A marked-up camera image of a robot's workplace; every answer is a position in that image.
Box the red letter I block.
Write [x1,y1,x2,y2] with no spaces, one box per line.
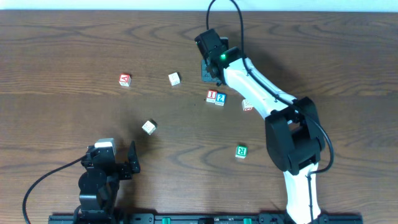
[206,90,218,103]

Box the blue number 2 block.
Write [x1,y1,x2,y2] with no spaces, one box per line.
[215,93,226,106]

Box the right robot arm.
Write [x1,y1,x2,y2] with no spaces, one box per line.
[199,44,330,223]

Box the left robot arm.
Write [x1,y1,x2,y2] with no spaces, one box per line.
[72,138,141,223]

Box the tilted plain wooden block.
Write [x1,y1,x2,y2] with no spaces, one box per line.
[142,120,157,135]

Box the plain wooden block top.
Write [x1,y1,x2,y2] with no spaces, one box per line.
[169,72,180,86]

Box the wooden block red side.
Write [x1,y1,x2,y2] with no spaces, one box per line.
[242,99,254,111]

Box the red letter A block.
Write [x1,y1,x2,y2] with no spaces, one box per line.
[119,73,132,86]

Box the green letter R block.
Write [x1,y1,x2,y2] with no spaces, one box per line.
[235,146,248,159]

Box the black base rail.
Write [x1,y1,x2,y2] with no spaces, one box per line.
[48,212,364,224]

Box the left black cable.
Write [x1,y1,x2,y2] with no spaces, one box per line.
[22,155,88,224]

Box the black cable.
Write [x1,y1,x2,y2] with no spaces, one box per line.
[206,0,335,224]
[22,155,88,224]

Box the right black cable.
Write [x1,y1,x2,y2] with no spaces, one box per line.
[206,0,335,224]

